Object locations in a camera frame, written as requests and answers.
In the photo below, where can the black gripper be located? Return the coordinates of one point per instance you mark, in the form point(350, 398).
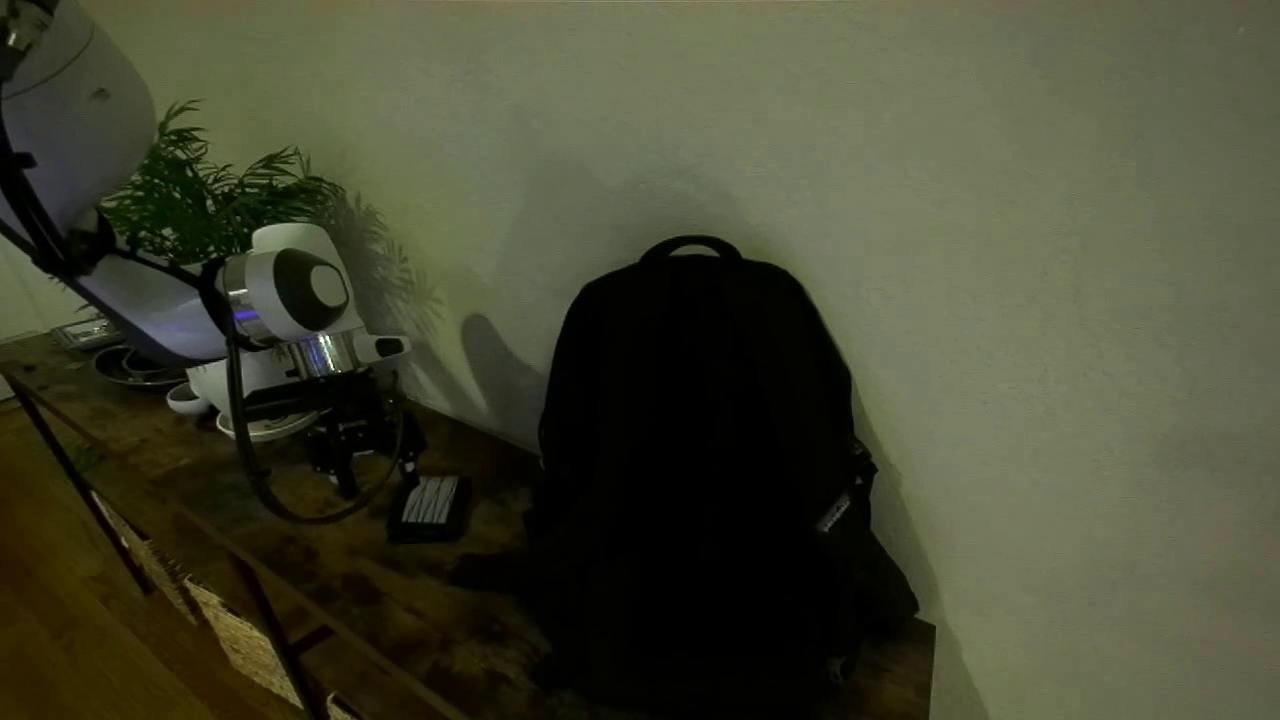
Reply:
point(359, 415)

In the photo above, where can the small black keypad device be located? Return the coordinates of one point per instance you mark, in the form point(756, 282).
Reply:
point(430, 510)

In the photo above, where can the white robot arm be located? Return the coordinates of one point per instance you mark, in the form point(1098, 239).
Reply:
point(221, 272)

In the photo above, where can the white pot saucer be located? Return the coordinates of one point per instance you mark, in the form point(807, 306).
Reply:
point(266, 429)

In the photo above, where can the white ceramic plant pot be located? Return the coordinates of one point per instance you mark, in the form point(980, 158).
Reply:
point(210, 380)

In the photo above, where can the dark round coaster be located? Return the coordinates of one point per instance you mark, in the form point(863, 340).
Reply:
point(131, 368)

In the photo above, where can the green potted palm plant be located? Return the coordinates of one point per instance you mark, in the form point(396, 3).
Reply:
point(187, 205)

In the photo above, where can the black backpack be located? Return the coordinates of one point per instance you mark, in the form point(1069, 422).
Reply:
point(707, 498)

